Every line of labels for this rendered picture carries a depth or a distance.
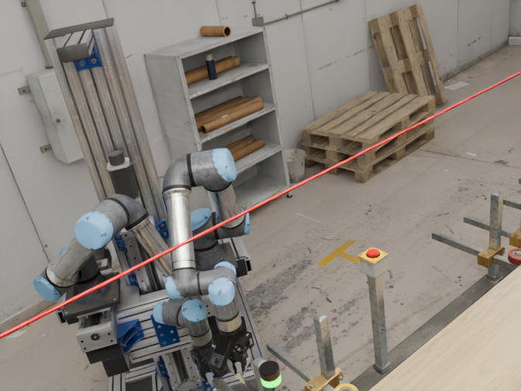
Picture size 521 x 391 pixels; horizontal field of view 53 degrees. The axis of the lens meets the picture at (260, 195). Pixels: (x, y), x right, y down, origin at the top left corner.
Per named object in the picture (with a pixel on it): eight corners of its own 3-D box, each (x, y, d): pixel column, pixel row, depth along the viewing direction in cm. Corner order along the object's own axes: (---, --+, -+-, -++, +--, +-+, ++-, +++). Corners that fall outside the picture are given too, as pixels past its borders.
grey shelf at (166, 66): (188, 226, 471) (143, 53, 401) (260, 186, 521) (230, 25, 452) (219, 241, 440) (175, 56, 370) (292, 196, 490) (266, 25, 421)
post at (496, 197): (487, 285, 239) (490, 192, 217) (491, 282, 240) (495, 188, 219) (494, 288, 236) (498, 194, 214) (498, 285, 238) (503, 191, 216)
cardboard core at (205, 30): (198, 27, 423) (222, 27, 402) (206, 25, 427) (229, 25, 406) (201, 37, 426) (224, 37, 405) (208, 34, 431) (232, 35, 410)
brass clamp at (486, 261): (475, 263, 229) (476, 254, 227) (493, 250, 236) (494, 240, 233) (488, 268, 224) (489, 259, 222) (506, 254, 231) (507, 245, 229)
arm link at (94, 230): (74, 285, 209) (136, 216, 176) (48, 310, 197) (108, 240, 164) (52, 265, 208) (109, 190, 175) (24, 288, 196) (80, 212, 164)
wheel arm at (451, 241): (431, 240, 250) (431, 232, 248) (436, 237, 251) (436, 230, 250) (519, 275, 217) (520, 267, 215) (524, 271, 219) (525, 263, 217)
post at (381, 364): (374, 368, 201) (364, 271, 181) (382, 361, 203) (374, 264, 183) (382, 374, 198) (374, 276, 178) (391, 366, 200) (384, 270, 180)
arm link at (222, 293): (232, 273, 159) (232, 290, 151) (239, 302, 164) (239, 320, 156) (207, 277, 159) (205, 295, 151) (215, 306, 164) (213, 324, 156)
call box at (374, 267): (360, 273, 182) (357, 254, 178) (374, 264, 185) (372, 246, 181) (375, 282, 176) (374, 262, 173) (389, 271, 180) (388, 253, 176)
